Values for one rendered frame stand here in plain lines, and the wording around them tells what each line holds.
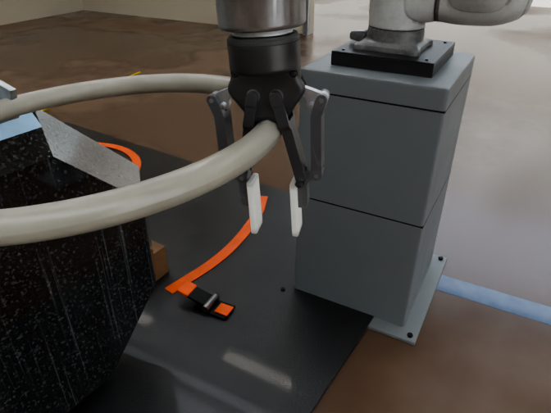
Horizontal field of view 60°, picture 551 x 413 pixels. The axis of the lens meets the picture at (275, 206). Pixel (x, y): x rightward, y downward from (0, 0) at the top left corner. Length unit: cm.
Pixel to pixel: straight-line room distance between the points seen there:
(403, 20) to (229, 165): 99
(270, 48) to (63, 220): 24
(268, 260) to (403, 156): 76
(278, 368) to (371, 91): 83
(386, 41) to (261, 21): 93
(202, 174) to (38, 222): 14
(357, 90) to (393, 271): 57
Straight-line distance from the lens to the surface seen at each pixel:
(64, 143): 111
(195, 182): 42
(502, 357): 167
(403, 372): 153
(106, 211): 40
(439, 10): 136
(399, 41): 138
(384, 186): 137
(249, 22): 47
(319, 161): 53
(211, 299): 164
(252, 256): 187
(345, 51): 138
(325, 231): 152
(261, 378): 145
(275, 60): 48
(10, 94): 83
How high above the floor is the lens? 114
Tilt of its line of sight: 31 degrees down
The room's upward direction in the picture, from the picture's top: straight up
